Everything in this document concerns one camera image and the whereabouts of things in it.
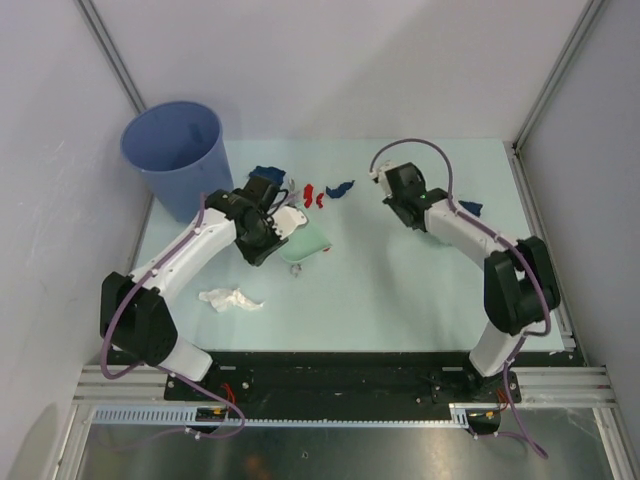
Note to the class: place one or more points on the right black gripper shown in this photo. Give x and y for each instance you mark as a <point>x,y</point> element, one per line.
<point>390,201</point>

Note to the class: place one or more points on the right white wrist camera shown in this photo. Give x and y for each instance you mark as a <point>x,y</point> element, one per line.
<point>379,175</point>

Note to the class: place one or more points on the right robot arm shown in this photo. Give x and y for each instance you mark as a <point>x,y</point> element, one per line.
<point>520,287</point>

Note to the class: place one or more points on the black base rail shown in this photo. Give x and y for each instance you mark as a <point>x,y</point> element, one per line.
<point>362,384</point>

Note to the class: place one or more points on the white paper scrap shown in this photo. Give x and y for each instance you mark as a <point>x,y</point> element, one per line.
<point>222,300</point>

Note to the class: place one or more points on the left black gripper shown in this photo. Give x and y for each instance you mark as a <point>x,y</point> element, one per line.
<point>257,256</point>

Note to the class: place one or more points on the perforated cable duct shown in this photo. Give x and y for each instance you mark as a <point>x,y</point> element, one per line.
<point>446,416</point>

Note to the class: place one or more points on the blue plastic bucket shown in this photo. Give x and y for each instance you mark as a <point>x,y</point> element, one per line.
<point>178,149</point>

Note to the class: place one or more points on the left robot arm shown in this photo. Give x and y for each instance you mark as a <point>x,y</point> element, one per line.
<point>134,309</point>

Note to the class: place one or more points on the left aluminium frame post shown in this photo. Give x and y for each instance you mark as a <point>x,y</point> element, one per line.
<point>111,53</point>

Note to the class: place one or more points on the aluminium frame post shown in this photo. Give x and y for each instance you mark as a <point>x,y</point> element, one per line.
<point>111,53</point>
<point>578,36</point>

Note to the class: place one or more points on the grey paper scrap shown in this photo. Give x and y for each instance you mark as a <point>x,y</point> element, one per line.
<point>293,192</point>
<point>296,270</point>

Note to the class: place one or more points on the large dark blue scrap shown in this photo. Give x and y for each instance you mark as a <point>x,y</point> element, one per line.
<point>268,174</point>

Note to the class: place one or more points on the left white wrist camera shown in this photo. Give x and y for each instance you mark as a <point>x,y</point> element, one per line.
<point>287,219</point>

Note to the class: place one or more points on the green dustpan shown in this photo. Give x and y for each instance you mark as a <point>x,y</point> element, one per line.
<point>303,243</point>

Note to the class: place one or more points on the right aluminium frame post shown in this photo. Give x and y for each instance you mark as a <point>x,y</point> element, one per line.
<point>578,36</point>

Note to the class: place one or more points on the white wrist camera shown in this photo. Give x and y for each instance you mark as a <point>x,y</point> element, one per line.
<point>287,219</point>
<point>379,175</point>

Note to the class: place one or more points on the small dark blue scrap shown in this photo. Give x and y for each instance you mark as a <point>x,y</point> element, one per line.
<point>340,190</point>

